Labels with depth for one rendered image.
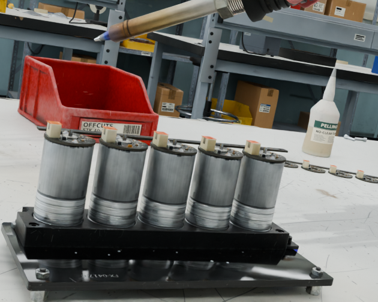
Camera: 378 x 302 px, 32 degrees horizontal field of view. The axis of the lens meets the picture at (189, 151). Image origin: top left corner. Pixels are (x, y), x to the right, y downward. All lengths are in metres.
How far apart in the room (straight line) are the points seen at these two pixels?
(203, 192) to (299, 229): 0.13
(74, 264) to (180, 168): 0.07
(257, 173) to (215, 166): 0.03
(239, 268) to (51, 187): 0.10
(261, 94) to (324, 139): 4.23
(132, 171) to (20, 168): 0.18
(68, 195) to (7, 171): 0.17
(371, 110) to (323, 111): 5.38
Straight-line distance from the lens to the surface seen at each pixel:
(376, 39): 3.31
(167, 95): 4.63
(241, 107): 5.12
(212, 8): 0.29
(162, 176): 0.34
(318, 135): 0.76
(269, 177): 0.37
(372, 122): 6.18
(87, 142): 0.32
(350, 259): 0.44
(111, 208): 0.33
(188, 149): 0.35
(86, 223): 0.34
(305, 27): 3.07
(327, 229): 0.49
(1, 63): 4.78
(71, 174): 0.32
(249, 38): 3.14
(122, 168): 0.33
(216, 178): 0.35
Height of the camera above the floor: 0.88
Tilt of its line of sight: 12 degrees down
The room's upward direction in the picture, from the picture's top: 11 degrees clockwise
